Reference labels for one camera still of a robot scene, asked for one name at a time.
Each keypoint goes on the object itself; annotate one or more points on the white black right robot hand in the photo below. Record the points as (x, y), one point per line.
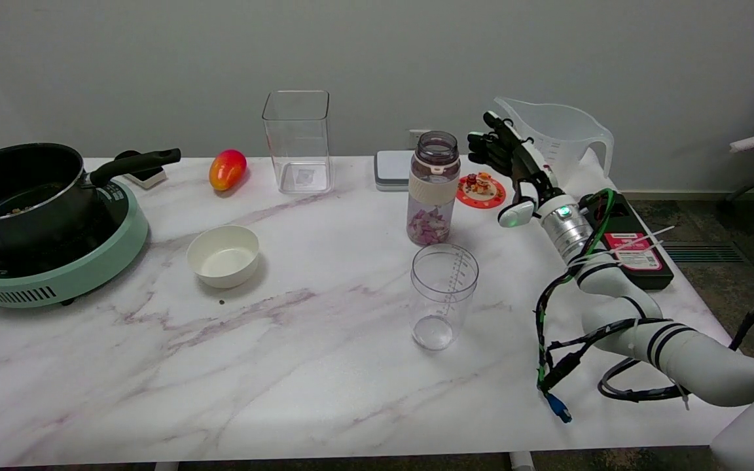
(529, 171)

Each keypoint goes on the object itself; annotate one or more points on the clear bottle with beige sleeve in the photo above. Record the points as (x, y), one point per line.
(433, 190)

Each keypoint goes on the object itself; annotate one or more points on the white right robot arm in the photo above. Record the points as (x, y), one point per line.
(691, 356)

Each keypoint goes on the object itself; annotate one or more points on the large clear measuring jug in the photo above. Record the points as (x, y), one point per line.
(567, 140)

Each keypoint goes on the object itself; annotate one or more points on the red coaster with figurine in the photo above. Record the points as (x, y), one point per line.
(478, 195)

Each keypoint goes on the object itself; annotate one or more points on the white grey kitchen scale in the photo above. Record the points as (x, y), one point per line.
(391, 169)

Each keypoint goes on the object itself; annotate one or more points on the clear plastic measuring beaker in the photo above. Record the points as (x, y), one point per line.
(444, 294)

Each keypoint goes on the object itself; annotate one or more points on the black device with red label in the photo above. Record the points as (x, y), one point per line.
(645, 271)

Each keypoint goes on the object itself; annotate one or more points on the floor vent grille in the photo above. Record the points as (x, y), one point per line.
(704, 252)

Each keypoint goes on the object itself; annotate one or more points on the clear square plastic container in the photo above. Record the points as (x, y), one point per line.
(298, 150)

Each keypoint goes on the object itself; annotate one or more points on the white table leg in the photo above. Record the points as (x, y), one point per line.
(166, 466)
(521, 461)

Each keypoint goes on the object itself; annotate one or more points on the red orange mango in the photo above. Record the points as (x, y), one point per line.
(227, 169)

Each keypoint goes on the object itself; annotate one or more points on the white round bowl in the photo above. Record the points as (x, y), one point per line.
(223, 258)

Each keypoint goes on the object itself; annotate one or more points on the white block with black top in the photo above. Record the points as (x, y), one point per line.
(148, 176)

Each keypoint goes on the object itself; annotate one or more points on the mint green induction cooker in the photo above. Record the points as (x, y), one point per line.
(89, 261)

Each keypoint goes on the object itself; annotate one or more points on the white wall outlet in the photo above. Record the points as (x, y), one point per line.
(415, 136)

